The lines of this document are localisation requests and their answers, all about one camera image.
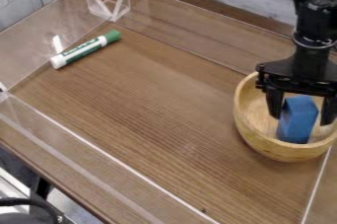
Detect black cable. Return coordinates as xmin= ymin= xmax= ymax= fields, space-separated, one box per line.
xmin=0 ymin=196 xmax=59 ymax=224

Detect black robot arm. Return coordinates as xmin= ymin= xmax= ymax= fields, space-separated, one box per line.
xmin=256 ymin=0 xmax=337 ymax=126

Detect blue block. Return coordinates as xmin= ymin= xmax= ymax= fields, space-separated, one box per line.
xmin=277 ymin=96 xmax=319 ymax=144

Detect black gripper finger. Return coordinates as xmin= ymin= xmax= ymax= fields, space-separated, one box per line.
xmin=320 ymin=97 xmax=337 ymax=126
xmin=267 ymin=86 xmax=284 ymax=118

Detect brown wooden bowl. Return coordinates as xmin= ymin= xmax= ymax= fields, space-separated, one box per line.
xmin=233 ymin=72 xmax=337 ymax=163

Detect clear acrylic tray wall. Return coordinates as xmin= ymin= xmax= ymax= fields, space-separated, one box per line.
xmin=0 ymin=0 xmax=337 ymax=224

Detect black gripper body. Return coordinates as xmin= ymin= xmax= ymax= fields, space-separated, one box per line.
xmin=256 ymin=56 xmax=337 ymax=97

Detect green white marker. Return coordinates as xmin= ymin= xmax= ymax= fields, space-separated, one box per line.
xmin=51 ymin=30 xmax=121 ymax=69

